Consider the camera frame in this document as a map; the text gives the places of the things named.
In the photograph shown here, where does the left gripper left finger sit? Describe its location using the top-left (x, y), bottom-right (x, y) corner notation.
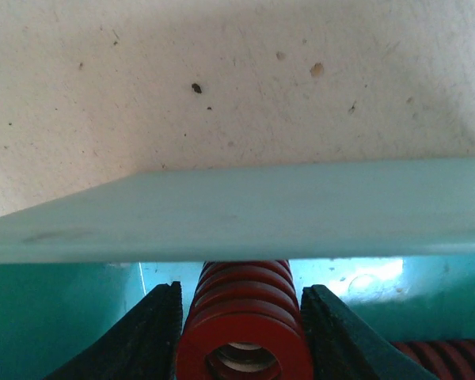
top-left (46, 281), bottom-right (182, 379)

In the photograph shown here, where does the teal plastic box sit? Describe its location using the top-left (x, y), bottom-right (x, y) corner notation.
top-left (0, 158), bottom-right (475, 379)

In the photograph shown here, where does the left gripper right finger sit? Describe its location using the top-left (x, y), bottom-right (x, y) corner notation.
top-left (301, 285), bottom-right (435, 380)

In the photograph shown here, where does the small red spring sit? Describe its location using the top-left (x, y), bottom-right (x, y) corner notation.
top-left (391, 339), bottom-right (475, 380)

